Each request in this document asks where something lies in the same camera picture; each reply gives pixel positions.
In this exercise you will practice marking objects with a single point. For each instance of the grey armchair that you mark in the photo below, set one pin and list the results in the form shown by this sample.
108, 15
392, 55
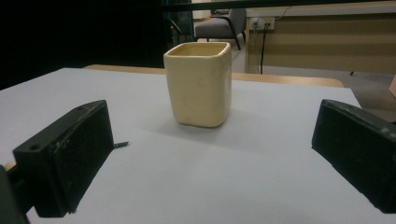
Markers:
221, 26

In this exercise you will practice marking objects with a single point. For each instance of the white power strip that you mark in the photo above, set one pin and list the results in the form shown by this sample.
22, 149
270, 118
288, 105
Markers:
263, 23

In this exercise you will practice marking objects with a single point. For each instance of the wooden desk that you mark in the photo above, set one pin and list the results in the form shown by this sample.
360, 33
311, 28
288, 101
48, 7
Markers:
323, 37

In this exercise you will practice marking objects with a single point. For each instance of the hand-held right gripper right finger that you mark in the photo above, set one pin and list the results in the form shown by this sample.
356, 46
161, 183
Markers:
358, 149

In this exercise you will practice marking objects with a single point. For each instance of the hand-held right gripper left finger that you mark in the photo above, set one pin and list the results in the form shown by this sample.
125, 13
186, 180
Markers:
67, 155

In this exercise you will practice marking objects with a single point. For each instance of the cream square ceramic cup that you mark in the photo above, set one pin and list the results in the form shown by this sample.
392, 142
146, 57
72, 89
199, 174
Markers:
199, 87

